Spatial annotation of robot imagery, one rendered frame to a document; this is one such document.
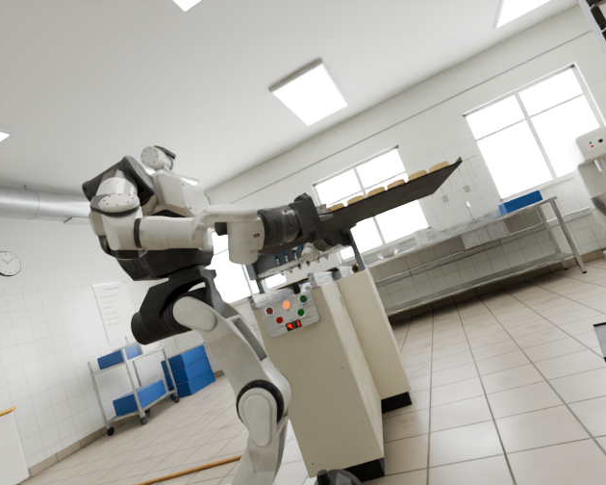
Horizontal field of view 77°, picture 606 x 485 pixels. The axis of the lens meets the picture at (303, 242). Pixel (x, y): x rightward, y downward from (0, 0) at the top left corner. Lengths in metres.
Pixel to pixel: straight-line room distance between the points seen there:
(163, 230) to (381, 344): 1.79
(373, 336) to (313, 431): 0.79
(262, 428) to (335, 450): 0.71
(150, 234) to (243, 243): 0.19
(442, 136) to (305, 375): 4.51
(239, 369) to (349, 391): 0.67
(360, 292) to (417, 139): 3.68
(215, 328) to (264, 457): 0.39
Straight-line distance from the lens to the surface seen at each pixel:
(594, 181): 5.33
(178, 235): 0.82
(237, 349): 1.19
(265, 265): 2.53
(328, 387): 1.74
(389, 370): 2.43
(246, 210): 0.79
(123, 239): 0.86
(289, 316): 1.68
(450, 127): 5.75
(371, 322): 2.37
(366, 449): 1.82
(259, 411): 1.16
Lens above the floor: 0.84
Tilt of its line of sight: 7 degrees up
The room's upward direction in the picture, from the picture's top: 20 degrees counter-clockwise
